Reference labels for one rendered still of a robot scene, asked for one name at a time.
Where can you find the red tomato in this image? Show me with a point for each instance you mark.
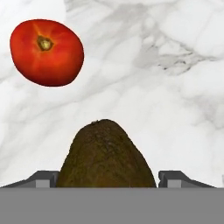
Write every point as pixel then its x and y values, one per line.
pixel 48 54

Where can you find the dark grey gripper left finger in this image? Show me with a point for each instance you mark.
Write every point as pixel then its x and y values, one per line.
pixel 43 178

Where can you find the dark green avocado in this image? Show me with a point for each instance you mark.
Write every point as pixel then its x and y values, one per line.
pixel 105 157

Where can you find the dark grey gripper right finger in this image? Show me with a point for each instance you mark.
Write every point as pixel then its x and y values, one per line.
pixel 175 178

